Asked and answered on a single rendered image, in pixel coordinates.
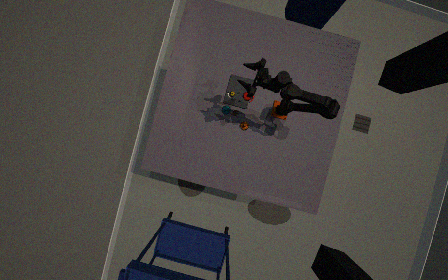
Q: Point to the red gear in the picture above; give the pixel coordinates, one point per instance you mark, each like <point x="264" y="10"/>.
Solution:
<point x="245" y="96"/>

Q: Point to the teal gear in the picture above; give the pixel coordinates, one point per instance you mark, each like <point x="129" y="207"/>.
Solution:
<point x="226" y="109"/>

